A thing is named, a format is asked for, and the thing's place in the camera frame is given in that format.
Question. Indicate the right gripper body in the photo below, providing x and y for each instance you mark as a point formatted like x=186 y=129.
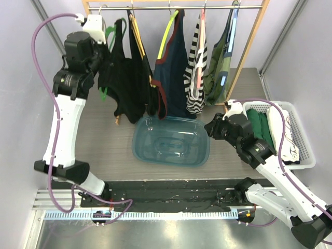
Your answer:
x=213 y=127

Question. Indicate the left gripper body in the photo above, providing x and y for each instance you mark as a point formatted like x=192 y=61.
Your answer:
x=101 y=59

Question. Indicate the green velvet hanger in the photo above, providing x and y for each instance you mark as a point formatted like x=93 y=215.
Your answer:
x=110 y=38

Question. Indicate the orange yellow hanger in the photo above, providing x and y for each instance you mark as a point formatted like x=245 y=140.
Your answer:
x=137 y=35

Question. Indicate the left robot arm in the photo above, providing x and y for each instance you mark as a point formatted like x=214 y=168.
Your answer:
x=71 y=85

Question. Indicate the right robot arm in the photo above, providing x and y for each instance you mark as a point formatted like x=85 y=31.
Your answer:
x=307 y=216

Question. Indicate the olive green tank top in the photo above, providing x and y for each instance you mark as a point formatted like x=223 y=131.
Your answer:
x=211 y=82

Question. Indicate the striped black white tank top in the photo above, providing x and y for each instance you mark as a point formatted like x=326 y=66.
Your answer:
x=195 y=99

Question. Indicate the navy maroon tank top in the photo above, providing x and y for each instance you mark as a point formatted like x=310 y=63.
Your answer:
x=169 y=71

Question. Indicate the neon yellow hanger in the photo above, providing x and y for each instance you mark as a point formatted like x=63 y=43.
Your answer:
x=165 y=35

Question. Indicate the pink hanger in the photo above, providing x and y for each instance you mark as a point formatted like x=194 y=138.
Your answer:
x=200 y=52

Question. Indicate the light blue hanger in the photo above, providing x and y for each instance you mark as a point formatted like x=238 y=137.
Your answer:
x=230 y=33

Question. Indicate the folded green garment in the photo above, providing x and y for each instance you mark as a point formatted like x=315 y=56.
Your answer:
x=260 y=126

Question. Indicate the blue plastic tub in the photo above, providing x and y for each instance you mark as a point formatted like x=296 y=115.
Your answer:
x=174 y=141

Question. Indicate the white plastic basket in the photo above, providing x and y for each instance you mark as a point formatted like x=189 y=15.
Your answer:
x=306 y=156

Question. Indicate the wooden clothes rack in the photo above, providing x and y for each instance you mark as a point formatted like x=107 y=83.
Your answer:
x=261 y=11

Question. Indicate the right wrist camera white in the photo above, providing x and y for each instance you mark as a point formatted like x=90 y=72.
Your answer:
x=233 y=107

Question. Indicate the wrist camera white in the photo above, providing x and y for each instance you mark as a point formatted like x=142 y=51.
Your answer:
x=94 y=27
x=233 y=107

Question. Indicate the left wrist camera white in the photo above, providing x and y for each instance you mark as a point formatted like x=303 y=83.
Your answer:
x=94 y=27

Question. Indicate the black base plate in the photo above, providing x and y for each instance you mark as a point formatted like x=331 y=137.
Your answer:
x=170 y=196

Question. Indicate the white slotted cable duct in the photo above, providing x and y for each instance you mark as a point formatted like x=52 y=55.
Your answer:
x=106 y=215

